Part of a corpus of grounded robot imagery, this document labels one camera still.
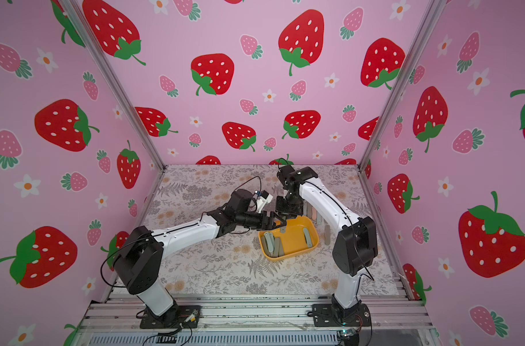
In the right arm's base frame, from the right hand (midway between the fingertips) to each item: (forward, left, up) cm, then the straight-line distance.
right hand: (291, 215), depth 84 cm
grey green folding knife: (+1, -17, -15) cm, 23 cm away
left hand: (-6, +3, +2) cm, 7 cm away
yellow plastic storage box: (-2, -4, -14) cm, 15 cm away
